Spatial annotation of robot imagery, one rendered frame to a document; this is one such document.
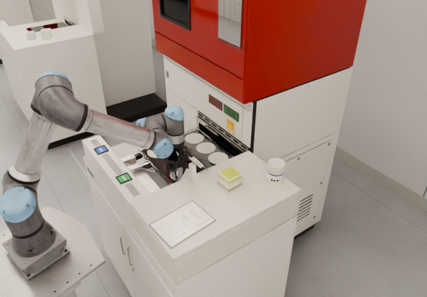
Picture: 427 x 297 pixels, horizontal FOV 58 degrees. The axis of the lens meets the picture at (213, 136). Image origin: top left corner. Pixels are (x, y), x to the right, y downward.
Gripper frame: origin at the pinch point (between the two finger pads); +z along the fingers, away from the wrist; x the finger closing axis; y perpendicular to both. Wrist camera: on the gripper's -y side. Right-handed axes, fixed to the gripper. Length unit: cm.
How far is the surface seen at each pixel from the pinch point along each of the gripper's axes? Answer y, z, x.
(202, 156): 21.5, 1.3, -7.2
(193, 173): -6.3, -10.0, -9.3
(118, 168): -1.8, -4.2, 26.6
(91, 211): 59, 91, 86
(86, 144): 13, -5, 49
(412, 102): 128, 15, -134
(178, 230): -34.3, -5.4, -9.8
